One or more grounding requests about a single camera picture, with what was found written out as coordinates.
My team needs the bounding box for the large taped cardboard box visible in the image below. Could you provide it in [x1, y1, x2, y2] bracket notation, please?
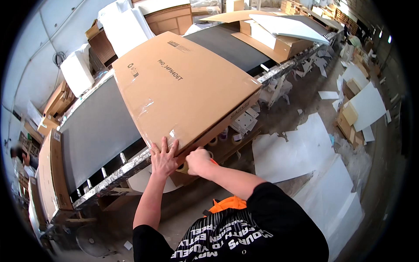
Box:
[112, 31, 263, 165]

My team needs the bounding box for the stack of white foam sheets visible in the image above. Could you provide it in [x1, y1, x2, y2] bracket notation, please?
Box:
[98, 0, 156, 58]

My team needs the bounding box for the large white sheet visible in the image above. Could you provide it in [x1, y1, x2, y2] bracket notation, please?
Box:
[251, 112, 336, 184]
[291, 154, 366, 262]

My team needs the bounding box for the person's left hand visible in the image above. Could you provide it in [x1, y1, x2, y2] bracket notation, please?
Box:
[150, 136, 179, 179]

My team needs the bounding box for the coiled black cable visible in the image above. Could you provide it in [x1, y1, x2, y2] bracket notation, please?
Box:
[52, 51, 68, 68]

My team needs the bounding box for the stack of white brackets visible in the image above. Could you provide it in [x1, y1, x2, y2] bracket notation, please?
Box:
[229, 106, 261, 134]

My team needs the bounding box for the person's body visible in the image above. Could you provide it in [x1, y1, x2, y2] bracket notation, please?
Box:
[132, 182, 330, 262]

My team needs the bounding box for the heap of cardboard boxes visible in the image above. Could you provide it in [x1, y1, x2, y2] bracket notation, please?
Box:
[37, 80, 78, 137]

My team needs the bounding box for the open cardboard box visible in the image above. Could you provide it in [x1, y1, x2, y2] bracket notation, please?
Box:
[231, 15, 315, 65]

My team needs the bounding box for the row of stacked cartons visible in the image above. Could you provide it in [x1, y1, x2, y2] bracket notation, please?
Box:
[281, 0, 361, 33]

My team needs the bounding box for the upright flat cardboard box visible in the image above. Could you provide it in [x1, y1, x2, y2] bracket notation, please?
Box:
[38, 129, 74, 224]
[28, 177, 47, 230]

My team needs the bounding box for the heap of white foam scraps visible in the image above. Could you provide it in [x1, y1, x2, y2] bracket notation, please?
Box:
[262, 43, 338, 109]

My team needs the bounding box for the white foam block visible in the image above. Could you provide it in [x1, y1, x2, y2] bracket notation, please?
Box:
[60, 43, 96, 98]

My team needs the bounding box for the orange handled tape dispenser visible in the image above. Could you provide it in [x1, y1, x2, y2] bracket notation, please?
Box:
[175, 149, 219, 175]

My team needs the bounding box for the grey floor fan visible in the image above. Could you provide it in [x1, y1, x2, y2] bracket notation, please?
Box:
[75, 224, 112, 258]

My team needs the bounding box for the long grey belt conveyor table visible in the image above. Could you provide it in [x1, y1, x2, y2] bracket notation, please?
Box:
[43, 15, 345, 226]

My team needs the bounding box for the person's right hand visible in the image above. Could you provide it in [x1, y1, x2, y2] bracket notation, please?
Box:
[185, 147, 214, 178]

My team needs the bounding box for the brown cardboard stack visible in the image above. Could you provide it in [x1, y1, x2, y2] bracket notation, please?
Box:
[85, 19, 119, 70]

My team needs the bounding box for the white curved panel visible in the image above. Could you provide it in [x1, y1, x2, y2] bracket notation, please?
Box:
[249, 14, 330, 46]

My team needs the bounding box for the flat cardboard sheet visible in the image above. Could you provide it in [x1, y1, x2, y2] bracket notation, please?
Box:
[199, 10, 279, 24]

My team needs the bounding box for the cardboard pile with white panel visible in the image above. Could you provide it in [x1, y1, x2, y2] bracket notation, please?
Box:
[334, 81, 387, 150]

